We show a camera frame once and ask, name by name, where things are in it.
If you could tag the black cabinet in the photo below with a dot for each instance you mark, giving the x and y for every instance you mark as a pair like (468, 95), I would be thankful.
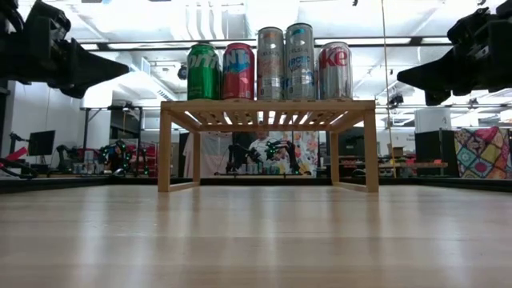
(434, 154)

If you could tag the silver Diet Coke can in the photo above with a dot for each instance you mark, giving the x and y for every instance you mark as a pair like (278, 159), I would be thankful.
(336, 76)

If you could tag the red background object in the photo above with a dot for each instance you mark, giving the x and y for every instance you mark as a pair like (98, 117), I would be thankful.
(16, 154)

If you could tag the colourful patchwork cloth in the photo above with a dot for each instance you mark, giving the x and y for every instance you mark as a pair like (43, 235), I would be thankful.
(486, 154)

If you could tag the white box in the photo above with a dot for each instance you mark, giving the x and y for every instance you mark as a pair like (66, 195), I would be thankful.
(432, 120)

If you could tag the orange Fanta can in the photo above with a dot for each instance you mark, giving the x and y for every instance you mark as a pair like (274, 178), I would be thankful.
(238, 74)

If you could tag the black background robot arm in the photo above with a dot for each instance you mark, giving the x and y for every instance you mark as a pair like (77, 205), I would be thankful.
(240, 156)
(286, 150)
(64, 158)

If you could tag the black computer monitor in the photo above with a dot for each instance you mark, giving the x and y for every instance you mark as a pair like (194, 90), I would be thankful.
(41, 142)

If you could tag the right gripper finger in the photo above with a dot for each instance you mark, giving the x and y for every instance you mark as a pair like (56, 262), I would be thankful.
(430, 74)
(437, 98)

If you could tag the green Sprite can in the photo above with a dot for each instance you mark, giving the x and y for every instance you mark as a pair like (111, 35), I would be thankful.
(203, 74)

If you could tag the small black ceiling camera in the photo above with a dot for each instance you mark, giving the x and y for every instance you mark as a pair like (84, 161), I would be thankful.
(396, 100)

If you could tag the wooden slatted shelf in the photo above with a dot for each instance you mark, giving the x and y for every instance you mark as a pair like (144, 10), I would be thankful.
(268, 106)

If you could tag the white hanging cloth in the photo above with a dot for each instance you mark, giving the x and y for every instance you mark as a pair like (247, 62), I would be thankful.
(208, 154)

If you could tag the black metal table frame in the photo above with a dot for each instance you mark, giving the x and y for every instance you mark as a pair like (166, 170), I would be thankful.
(80, 182)

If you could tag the person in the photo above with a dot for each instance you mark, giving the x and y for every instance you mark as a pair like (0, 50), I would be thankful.
(266, 150)

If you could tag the ceiling light strip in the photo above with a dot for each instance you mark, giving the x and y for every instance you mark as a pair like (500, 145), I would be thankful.
(436, 40)
(380, 41)

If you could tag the white Celsius slim can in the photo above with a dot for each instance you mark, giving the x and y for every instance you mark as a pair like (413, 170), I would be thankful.
(270, 64)
(299, 64)

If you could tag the background table black legs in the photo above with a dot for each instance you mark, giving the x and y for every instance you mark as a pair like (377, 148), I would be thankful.
(86, 120)

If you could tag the colourful printed banner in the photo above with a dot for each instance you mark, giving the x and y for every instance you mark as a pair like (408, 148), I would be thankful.
(308, 150)

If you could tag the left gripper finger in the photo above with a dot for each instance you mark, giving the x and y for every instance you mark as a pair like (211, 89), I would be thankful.
(96, 66)
(76, 92)

